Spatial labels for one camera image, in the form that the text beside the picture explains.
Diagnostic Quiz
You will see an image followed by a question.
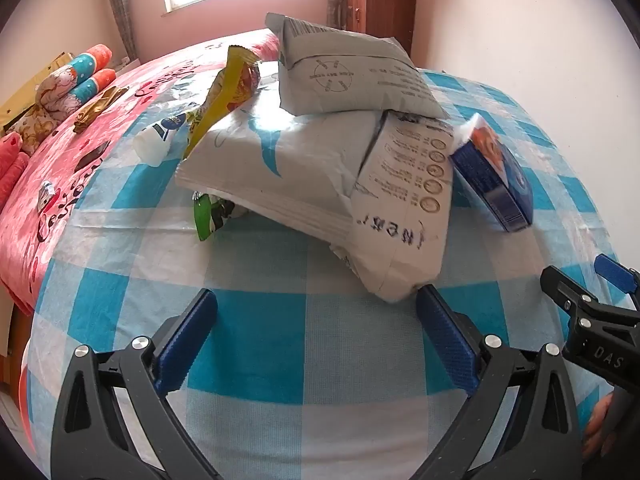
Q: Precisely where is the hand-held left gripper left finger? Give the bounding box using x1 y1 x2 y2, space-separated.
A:
50 287 236 480

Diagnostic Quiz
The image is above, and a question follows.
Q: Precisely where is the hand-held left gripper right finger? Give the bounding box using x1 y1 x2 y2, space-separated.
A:
400 284 583 480

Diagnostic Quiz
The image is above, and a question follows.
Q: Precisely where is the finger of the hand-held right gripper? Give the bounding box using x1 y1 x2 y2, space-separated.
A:
541 266 601 318
595 254 640 306

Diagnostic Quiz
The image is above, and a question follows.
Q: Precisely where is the green snack wrapper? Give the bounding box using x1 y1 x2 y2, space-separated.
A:
192 190 248 242

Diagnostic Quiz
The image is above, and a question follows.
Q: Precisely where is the yellow blue tissue pack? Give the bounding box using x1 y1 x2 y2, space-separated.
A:
449 112 535 233

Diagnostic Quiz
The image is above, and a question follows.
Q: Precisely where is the white pack with circle prints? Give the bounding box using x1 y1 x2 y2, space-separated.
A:
330 110 456 303

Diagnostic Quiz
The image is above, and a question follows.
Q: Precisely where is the large white blue-print bag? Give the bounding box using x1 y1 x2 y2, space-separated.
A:
175 107 386 256

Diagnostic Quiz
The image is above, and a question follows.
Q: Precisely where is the white blue plastic wrapper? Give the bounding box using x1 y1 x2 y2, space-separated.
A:
132 112 201 166

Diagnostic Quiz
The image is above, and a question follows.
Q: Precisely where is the yellow snack wrapper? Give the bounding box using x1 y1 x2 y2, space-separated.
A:
182 45 263 160

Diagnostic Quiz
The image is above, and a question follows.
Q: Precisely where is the grey printed package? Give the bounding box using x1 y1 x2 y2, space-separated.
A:
264 12 449 121

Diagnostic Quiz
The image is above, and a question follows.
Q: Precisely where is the person's right hand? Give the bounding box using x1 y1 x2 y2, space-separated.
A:
582 394 616 460

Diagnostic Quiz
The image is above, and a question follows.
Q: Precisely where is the blue checkered plastic tablecloth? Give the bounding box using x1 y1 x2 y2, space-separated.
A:
17 67 621 480

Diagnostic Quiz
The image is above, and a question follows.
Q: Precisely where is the gold cloth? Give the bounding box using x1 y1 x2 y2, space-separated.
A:
72 85 128 133

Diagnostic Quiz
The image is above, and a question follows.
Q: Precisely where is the beige floral quilt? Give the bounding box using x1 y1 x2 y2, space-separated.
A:
10 105 56 156

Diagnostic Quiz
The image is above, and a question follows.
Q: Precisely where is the cartoon print rolled blanket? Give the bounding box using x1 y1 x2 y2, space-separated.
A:
70 67 118 106
65 44 113 86

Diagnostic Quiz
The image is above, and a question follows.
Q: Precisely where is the wooden cabinet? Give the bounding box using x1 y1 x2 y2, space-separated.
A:
327 0 418 56

